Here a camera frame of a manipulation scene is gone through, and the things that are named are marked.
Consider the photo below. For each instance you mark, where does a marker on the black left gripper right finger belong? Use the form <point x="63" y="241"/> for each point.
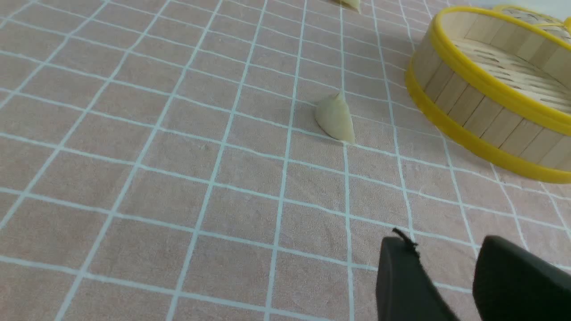
<point x="512" y="284"/>

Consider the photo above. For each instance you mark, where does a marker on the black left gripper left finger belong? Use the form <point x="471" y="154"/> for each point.
<point x="404" y="290"/>

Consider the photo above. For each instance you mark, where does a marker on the pale dumpling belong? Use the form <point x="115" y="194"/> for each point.
<point x="352" y="4"/>
<point x="333" y="116"/>

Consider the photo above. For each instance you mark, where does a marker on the bamboo steamer tray yellow rims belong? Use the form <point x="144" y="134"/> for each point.
<point x="499" y="87"/>

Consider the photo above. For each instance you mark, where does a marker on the pink grid tablecloth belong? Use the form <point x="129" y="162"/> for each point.
<point x="160" y="160"/>

